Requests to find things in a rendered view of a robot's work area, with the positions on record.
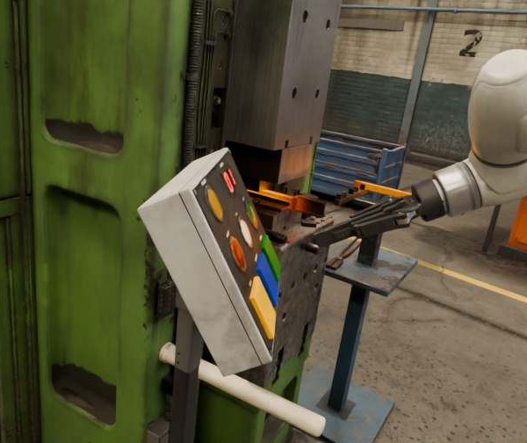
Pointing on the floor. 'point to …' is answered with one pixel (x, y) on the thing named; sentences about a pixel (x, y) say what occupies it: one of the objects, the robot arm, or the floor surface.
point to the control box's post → (185, 378)
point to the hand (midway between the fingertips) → (333, 234)
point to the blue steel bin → (357, 164)
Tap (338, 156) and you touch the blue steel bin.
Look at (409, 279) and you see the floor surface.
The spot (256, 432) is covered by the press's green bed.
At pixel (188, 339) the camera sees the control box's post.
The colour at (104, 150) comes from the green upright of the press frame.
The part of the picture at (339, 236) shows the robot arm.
